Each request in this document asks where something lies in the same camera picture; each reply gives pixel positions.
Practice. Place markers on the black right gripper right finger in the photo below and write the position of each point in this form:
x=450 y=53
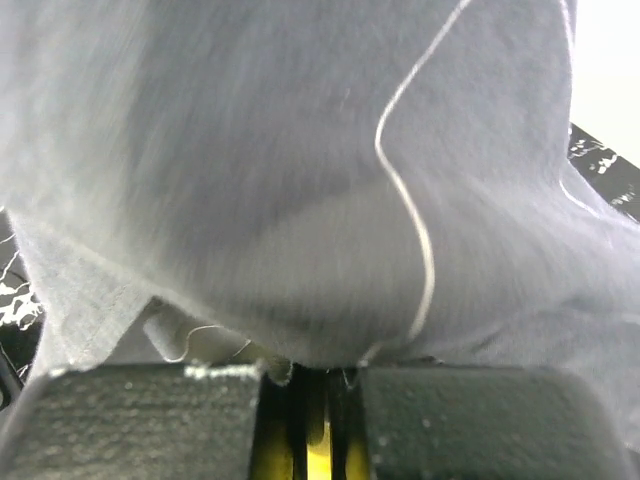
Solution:
x=488 y=423

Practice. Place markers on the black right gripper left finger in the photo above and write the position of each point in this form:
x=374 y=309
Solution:
x=134 y=422

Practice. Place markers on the grey checked pillowcase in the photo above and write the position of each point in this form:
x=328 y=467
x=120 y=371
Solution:
x=333 y=182

